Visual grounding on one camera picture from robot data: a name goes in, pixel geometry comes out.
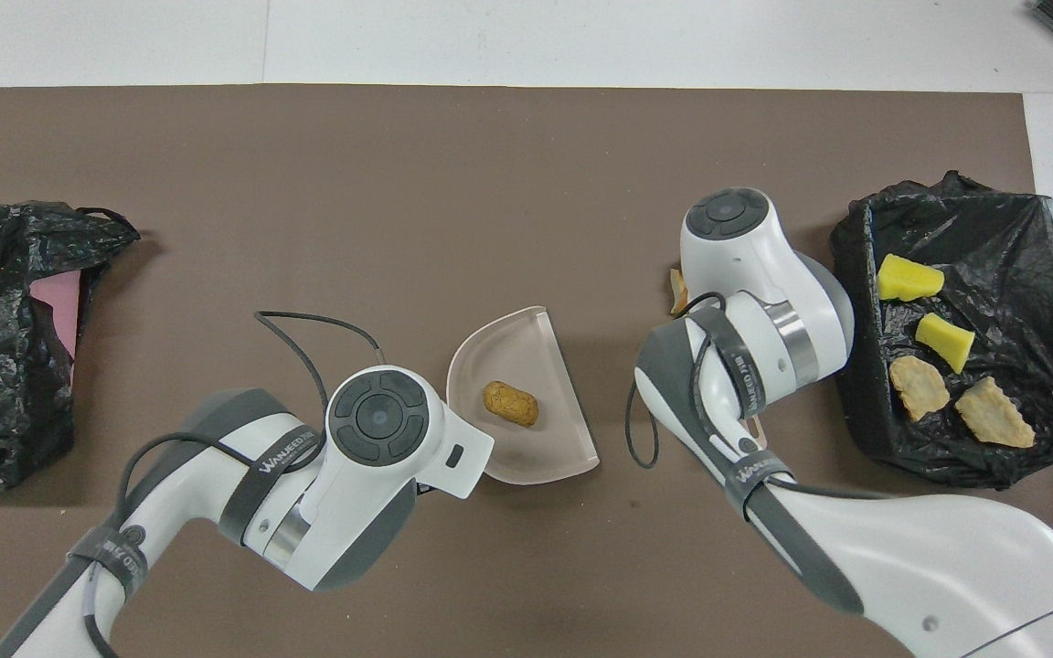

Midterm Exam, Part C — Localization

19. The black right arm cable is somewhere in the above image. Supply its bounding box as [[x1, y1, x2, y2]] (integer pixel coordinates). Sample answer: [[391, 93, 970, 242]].
[[627, 291, 765, 513]]

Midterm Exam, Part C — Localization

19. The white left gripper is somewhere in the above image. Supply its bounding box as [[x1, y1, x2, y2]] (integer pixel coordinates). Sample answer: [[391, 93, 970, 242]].
[[417, 409, 497, 500]]

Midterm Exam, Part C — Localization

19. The round beige bread chunk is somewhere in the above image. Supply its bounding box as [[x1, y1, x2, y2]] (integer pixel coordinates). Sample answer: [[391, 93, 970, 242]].
[[889, 355, 951, 421]]

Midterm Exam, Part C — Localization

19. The beige plastic dustpan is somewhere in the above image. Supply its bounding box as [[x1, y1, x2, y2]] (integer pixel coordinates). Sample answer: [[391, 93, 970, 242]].
[[446, 306, 601, 485]]

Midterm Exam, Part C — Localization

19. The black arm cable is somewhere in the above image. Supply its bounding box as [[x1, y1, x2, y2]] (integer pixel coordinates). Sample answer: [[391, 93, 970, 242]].
[[115, 311, 383, 658], [627, 291, 765, 513]]

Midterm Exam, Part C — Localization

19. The wide beige bread chunk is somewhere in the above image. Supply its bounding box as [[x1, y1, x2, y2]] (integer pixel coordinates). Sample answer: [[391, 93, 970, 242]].
[[956, 377, 1036, 449]]

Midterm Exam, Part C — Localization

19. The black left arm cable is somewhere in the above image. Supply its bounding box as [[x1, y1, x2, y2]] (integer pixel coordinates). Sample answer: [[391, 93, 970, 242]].
[[115, 311, 383, 658]]

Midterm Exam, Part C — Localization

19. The bumpy yellow sponge piece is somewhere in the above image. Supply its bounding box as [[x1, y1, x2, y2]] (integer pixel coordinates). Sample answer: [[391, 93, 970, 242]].
[[877, 254, 945, 302]]

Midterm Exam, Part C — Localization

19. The brown oval bread roll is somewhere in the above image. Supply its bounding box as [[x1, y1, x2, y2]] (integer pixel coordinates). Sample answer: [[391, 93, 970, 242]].
[[483, 380, 539, 428]]

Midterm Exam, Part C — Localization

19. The brown table mat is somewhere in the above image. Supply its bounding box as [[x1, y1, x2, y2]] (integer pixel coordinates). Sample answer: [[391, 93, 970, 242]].
[[0, 84, 1053, 658]]

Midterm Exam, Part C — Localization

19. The flared yellow sponge piece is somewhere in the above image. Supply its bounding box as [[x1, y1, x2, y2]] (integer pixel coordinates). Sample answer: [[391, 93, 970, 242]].
[[916, 313, 977, 374]]

